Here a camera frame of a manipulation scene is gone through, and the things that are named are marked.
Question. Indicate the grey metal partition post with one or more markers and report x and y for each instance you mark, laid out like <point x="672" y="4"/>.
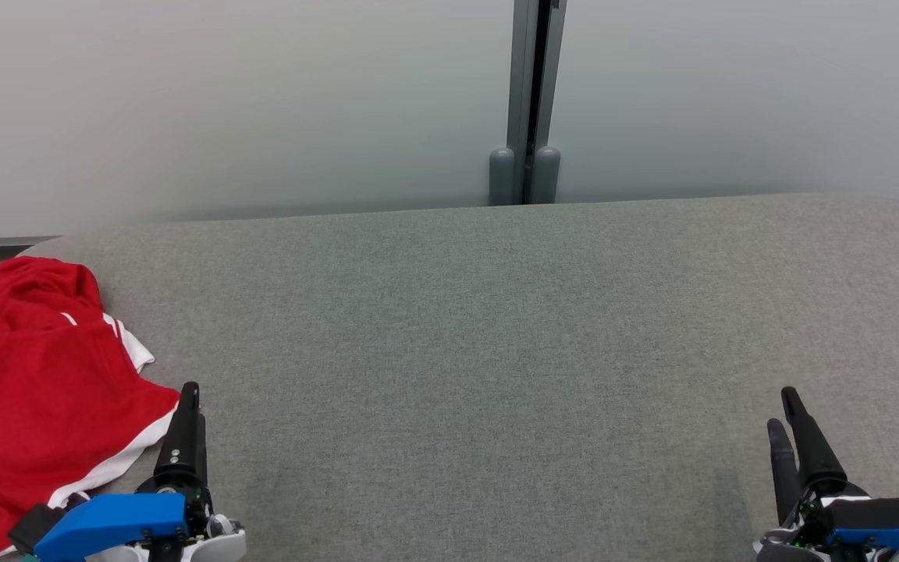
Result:
<point x="531" y="78"/>

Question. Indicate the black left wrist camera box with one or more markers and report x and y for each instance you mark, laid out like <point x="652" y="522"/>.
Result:
<point x="32" y="527"/>

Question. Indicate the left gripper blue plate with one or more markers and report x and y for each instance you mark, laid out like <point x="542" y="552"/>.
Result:
<point x="118" y="519"/>

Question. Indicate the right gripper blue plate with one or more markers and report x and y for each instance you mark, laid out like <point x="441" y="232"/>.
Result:
<point x="879" y="535"/>

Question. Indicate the grey cylindrical post bumper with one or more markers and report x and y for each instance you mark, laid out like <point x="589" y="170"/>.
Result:
<point x="546" y="176"/>
<point x="501" y="178"/>

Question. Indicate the red shorts white stripe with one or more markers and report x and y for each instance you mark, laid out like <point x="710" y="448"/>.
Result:
<point x="36" y="421"/>

